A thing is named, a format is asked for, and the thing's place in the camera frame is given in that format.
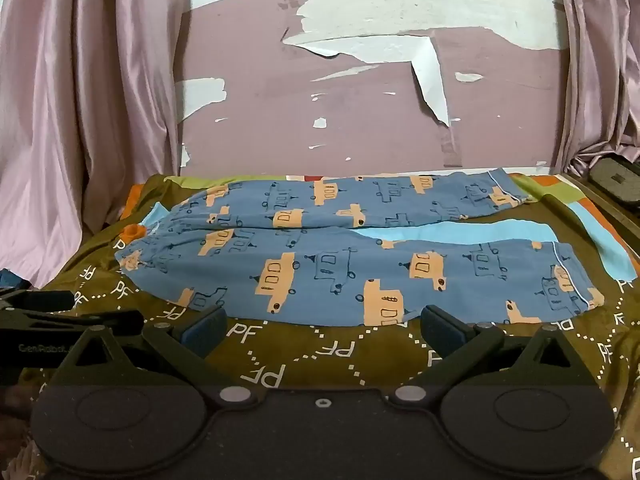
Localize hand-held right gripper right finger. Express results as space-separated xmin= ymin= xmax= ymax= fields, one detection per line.
xmin=385 ymin=305 xmax=601 ymax=408

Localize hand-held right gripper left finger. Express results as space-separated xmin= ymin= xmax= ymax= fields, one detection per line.
xmin=52 ymin=305 xmax=268 ymax=408

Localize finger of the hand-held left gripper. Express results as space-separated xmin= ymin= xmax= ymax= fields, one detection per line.
xmin=0 ymin=289 xmax=77 ymax=314
xmin=27 ymin=309 xmax=147 ymax=337

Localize blue car-print pants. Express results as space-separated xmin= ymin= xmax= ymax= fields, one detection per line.
xmin=114 ymin=167 xmax=606 ymax=328

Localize colourful printed bed sheet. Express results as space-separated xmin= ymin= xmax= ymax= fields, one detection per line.
xmin=0 ymin=170 xmax=640 ymax=480

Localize pink satin curtain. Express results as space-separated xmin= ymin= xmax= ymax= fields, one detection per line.
xmin=552 ymin=0 xmax=640 ymax=176
xmin=0 ymin=0 xmax=191 ymax=291

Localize dark grey case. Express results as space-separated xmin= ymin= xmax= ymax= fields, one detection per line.
xmin=586 ymin=156 xmax=640 ymax=207

